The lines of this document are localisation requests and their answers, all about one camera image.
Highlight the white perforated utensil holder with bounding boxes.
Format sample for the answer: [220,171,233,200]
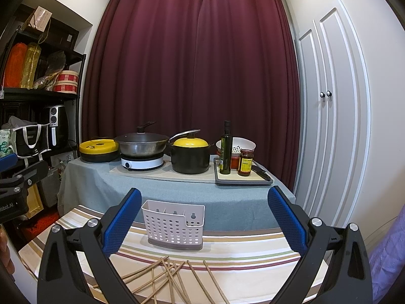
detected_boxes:
[141,200,205,251]

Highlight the white bowl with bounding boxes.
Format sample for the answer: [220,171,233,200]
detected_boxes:
[216,137,256,157]

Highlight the gold yellow package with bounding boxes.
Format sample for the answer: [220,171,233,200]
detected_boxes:
[20,43,41,89]

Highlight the grey tray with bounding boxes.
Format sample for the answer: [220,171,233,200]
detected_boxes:
[213,158,273,186]

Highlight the black white tote bag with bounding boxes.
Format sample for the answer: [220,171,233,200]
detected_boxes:
[11,124,51,167]

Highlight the white induction cooker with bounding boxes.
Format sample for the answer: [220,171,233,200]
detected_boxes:
[121,153,164,170]

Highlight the person's left hand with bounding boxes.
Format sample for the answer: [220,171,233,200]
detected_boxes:
[0,228,15,275]

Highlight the steel wok with lid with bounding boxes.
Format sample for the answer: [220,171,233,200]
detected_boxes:
[114,122,200,158]

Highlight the white cabinet doors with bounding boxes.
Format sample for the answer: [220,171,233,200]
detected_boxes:
[294,0,371,227]

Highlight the red sauce jar yellow label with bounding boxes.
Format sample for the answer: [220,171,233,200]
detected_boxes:
[237,149,254,176]

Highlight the wooden chopstick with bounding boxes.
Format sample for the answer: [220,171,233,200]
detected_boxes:
[186,260,215,304]
[142,272,178,303]
[93,255,170,289]
[203,260,230,304]
[166,259,175,304]
[132,262,184,294]
[151,268,157,304]
[161,259,190,303]

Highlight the black knife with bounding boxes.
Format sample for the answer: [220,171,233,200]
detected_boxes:
[251,165,271,182]

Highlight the red white round boxes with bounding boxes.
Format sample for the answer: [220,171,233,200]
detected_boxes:
[52,70,79,94]

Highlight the orange package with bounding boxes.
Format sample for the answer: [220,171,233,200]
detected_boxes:
[4,43,28,88]

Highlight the dark red curtain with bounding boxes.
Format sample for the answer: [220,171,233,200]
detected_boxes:
[81,0,300,188]

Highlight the black metal shelf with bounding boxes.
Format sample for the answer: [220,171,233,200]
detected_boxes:
[0,3,87,210]

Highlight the striped tablecloth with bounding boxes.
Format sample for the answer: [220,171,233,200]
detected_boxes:
[19,206,300,303]

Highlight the grey-blue tablecloth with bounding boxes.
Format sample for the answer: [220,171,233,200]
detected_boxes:
[58,159,278,231]

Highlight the black pot yellow lid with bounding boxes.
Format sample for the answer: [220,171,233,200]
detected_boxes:
[167,129,212,174]

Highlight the white speaker device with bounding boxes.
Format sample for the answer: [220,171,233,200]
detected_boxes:
[49,105,64,147]

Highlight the dark olive oil bottle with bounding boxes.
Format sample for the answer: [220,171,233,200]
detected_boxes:
[220,120,233,174]

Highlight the red plastic container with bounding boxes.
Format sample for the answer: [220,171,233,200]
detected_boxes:
[231,153,240,169]

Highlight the yellow lidded black pan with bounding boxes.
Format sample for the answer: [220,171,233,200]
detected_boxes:
[79,139,119,163]

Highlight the brown paper gift bag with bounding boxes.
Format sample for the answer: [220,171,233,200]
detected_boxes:
[22,6,52,32]

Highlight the purple quilted fabric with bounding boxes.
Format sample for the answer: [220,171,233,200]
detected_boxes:
[369,207,404,303]

